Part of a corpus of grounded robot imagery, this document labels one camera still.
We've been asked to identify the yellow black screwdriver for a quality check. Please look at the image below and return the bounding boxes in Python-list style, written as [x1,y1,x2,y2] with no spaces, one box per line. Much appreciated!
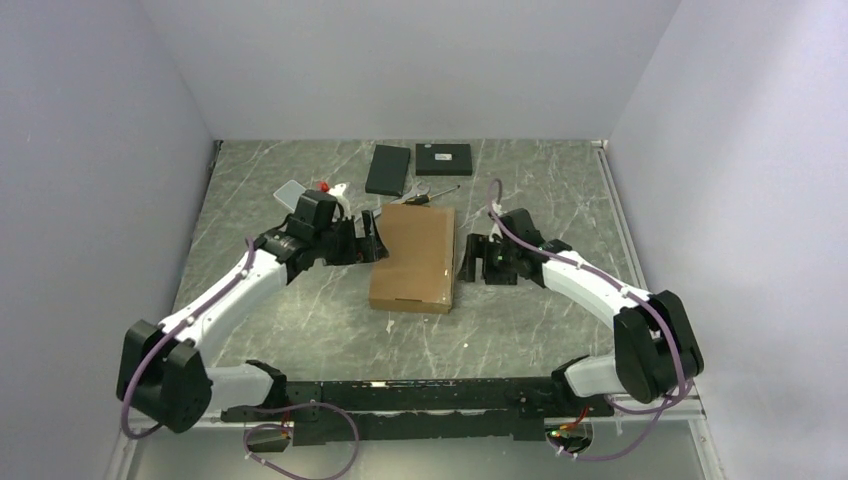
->
[403,185,461,205]

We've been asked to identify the aluminium frame rail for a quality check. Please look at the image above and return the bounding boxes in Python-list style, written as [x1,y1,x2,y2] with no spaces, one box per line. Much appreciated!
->
[590,140,648,290]

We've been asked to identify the purple cable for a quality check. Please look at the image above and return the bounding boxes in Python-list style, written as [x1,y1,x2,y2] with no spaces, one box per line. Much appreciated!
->
[119,237,258,441]
[486,177,697,417]

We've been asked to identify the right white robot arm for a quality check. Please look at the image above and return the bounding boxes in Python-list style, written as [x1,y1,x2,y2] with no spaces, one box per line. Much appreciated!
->
[458,209,705,415]

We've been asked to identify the brown cardboard express box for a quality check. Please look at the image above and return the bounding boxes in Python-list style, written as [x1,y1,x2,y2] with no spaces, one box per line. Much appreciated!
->
[368,204,456,314]

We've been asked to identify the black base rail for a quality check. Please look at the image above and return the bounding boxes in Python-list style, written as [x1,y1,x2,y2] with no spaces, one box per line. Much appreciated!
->
[221,376,613,446]

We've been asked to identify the black box with label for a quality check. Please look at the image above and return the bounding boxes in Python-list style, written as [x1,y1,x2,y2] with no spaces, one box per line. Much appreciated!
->
[415,143,473,176]

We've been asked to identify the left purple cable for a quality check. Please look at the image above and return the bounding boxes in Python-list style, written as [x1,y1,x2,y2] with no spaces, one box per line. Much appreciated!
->
[119,237,258,441]

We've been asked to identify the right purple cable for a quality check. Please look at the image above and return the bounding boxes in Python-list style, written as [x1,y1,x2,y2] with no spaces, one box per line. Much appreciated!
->
[486,177,697,417]

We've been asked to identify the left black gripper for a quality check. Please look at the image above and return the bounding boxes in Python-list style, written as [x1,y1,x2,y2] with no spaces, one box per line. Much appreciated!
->
[314,210,389,266]

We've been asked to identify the black foam block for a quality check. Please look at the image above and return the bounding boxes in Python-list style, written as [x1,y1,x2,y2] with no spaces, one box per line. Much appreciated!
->
[365,145,411,197]

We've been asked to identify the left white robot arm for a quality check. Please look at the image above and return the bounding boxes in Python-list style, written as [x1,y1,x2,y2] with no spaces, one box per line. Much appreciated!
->
[116,189,389,440]

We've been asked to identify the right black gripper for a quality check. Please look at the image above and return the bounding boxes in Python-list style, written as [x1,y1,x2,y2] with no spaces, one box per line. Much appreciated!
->
[456,233,519,285]

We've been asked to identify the silver open-end wrench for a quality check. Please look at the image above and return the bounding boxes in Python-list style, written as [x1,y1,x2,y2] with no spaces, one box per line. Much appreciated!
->
[388,181,431,204]

